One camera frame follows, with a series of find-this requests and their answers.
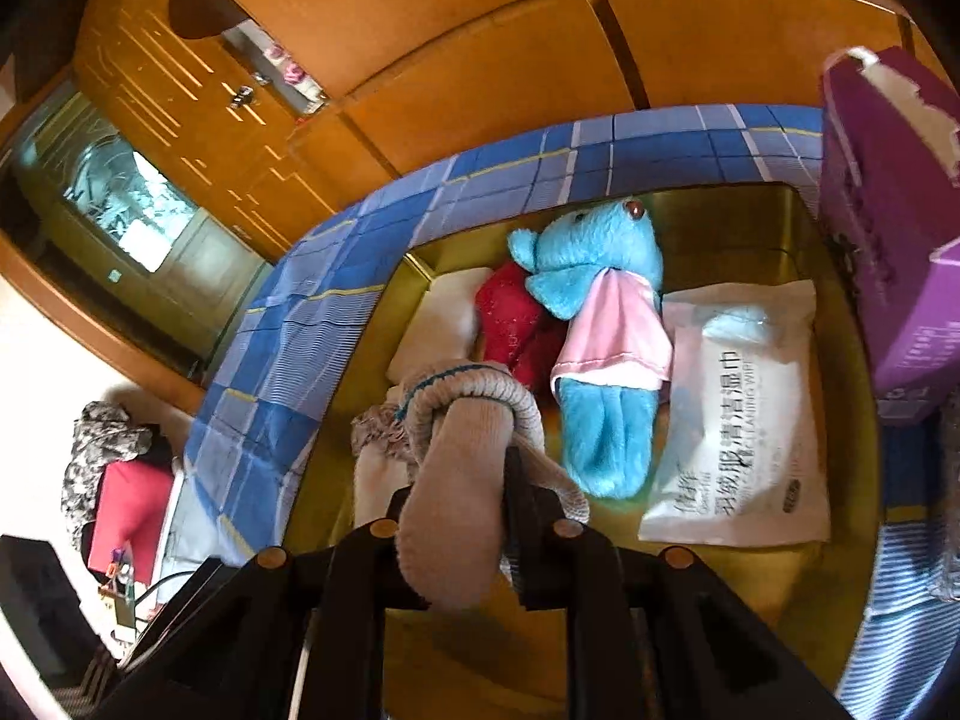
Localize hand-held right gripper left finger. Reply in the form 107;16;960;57
97;486;425;720

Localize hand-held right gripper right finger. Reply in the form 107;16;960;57
501;448;852;720

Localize grey knit sock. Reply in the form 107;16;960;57
396;362;593;610

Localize mottled knit sock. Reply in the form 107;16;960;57
350;400;422;467

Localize red sock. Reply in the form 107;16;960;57
474;262;569;392

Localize white sock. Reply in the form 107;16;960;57
385;267;485;386

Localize white wet wipes packet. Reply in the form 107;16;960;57
637;279;833;547

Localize blue plush toy pink dress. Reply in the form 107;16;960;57
506;195;676;500

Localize golden square tin box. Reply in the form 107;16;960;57
281;180;883;720

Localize red cushion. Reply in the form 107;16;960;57
85;460;178;587

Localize small circuit board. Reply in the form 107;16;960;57
100;546;142;642

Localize blue plaid sheet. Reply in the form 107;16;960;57
183;105;960;720

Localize grey patterned cloth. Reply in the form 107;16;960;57
63;400;163;535

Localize green glass panel door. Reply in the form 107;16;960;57
11;88;275;380

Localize purple carton box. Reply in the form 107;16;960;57
817;45;960;422

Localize wooden wardrobe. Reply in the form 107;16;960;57
165;0;960;211

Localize wooden door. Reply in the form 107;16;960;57
71;0;406;263

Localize floral white cups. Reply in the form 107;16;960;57
262;43;310;88

